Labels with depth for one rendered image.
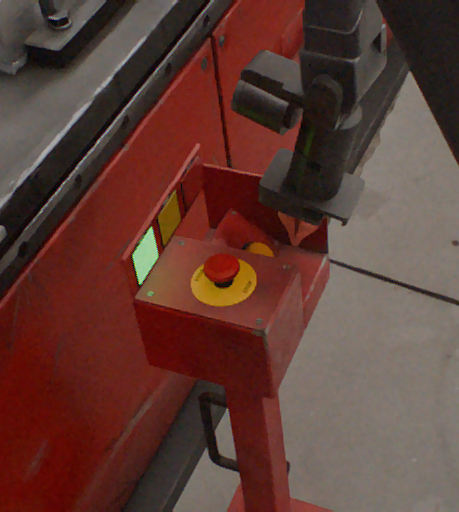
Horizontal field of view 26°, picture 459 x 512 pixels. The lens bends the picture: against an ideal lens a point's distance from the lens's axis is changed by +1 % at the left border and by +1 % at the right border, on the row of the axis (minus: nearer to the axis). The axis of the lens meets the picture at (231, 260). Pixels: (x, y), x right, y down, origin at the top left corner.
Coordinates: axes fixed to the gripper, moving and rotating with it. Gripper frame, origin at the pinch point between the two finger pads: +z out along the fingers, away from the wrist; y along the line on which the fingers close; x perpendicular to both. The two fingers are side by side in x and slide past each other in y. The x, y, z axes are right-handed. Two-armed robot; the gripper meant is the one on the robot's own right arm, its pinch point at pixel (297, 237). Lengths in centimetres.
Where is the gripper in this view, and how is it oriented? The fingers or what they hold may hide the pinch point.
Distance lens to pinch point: 111.8
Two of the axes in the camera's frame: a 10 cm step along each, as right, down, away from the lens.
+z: -1.3, 6.3, 7.7
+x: -3.8, 6.8, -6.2
